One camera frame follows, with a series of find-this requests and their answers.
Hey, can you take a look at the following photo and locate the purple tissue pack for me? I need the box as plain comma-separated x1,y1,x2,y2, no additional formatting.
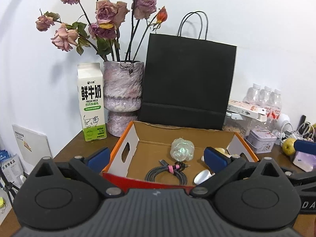
293,151,316,172

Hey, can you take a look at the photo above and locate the white oval mouse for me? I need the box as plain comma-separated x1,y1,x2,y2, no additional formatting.
193,170,214,185

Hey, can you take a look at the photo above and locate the green apple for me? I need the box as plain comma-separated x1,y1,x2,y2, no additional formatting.
282,138,296,156

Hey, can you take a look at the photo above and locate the iridescent shell hair clip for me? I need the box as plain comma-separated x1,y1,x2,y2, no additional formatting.
170,138,195,162

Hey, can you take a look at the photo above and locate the lavender tin box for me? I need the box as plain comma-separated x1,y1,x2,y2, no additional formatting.
245,128,277,154

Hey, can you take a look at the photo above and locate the right water bottle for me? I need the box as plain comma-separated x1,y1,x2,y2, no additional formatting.
267,89,282,119

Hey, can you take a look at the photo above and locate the water bottle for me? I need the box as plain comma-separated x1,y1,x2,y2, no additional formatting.
258,86,272,108
267,89,282,119
243,84,261,105

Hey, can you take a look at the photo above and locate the orange cardboard box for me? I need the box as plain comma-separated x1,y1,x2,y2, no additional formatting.
102,121,258,192

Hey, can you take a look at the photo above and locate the white flat box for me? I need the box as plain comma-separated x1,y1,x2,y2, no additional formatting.
227,100,267,122

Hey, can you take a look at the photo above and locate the white card booklet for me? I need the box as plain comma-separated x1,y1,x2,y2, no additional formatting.
11,124,54,174

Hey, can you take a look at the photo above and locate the middle water bottle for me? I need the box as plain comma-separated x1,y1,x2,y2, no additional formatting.
258,86,272,108

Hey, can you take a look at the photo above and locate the left water bottle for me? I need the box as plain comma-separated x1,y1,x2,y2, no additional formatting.
243,84,261,105

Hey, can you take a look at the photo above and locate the fresh milk carton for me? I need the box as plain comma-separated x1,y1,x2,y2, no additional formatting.
77,63,107,142

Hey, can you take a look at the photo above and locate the purple textured vase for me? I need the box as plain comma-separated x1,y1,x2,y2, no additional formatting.
103,61,144,137

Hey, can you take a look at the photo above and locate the black paper bag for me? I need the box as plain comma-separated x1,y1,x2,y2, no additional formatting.
137,11,238,131

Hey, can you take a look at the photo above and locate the dried rose bouquet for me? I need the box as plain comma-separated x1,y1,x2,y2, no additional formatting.
35,0,168,63

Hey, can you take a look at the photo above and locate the white round camera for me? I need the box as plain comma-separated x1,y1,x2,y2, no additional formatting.
275,113,290,132

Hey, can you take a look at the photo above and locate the coiled black cable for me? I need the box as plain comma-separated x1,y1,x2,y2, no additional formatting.
144,159,191,186

